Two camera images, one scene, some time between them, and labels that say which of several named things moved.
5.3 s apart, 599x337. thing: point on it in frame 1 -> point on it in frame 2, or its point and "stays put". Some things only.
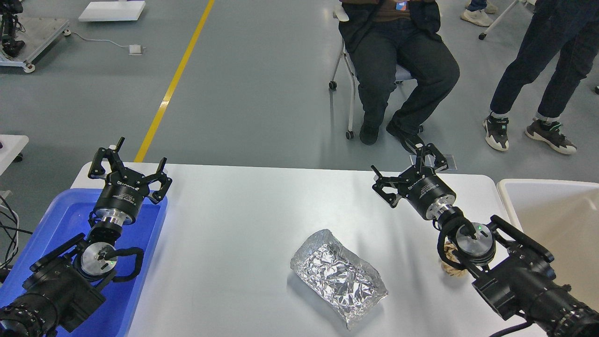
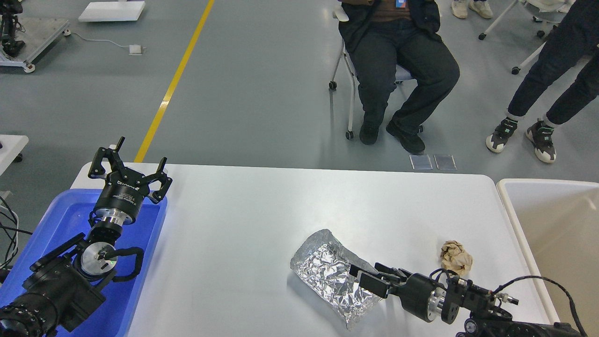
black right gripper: x=425 y=191 -> x=419 y=294
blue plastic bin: x=63 y=216 stays put
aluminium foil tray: x=347 y=284 stays put
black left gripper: x=121 y=198 stays put
